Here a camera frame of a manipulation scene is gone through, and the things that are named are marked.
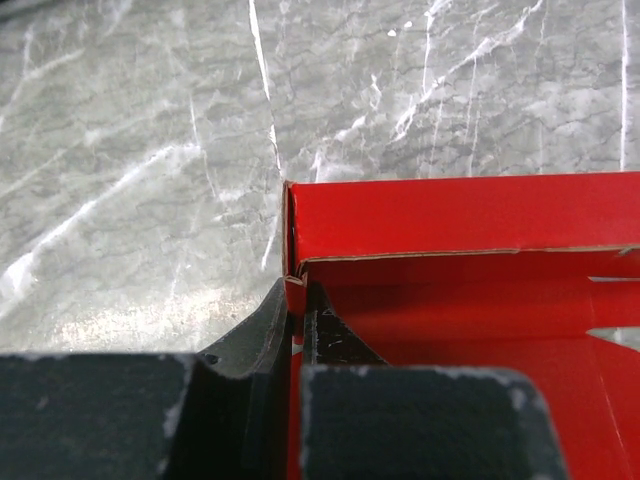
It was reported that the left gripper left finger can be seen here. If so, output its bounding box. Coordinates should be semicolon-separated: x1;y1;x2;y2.
1;282;291;479

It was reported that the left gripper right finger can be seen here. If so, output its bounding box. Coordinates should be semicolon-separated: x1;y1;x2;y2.
299;284;568;479

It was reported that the red paper box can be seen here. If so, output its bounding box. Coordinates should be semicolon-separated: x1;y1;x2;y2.
283;172;639;479

